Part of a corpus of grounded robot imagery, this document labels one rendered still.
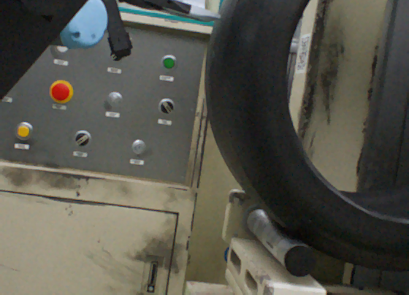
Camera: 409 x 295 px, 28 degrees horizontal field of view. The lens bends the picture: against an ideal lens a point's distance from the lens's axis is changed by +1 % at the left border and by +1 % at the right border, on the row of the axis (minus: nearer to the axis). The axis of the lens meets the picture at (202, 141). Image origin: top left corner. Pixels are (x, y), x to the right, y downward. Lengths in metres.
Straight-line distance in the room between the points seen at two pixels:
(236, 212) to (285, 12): 0.47
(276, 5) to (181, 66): 0.75
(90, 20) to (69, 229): 0.83
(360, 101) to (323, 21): 0.16
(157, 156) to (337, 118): 0.51
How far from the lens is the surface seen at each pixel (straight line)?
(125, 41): 1.21
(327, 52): 1.53
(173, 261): 1.87
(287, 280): 1.21
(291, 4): 1.15
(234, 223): 1.49
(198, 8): 1.23
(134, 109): 1.87
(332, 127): 1.54
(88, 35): 1.10
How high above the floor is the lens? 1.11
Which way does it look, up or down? 3 degrees down
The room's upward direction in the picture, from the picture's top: 8 degrees clockwise
